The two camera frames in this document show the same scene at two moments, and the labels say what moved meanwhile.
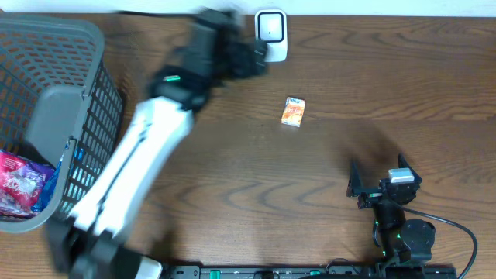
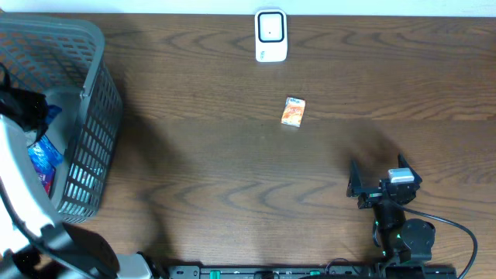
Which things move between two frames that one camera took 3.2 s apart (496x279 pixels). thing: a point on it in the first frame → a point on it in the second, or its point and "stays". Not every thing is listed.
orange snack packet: x=293 y=111 stays
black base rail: x=313 y=271 stays
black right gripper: x=356 y=188 stays
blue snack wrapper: x=47 y=194 → x=42 y=152
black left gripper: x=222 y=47 → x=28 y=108
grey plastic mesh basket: x=56 y=87 stays
